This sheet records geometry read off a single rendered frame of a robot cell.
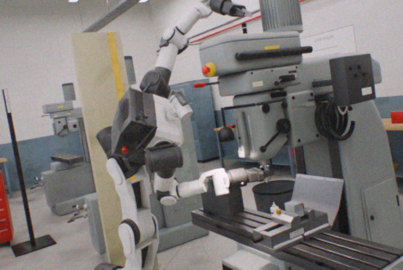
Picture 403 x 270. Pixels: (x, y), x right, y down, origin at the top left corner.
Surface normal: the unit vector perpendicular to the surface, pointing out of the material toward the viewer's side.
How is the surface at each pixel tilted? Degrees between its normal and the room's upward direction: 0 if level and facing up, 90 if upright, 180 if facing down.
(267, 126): 90
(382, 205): 89
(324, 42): 90
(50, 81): 90
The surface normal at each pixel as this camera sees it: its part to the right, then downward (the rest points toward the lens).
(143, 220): 0.74, -0.23
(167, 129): 0.59, -0.59
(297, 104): 0.54, -0.03
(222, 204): -0.71, 0.15
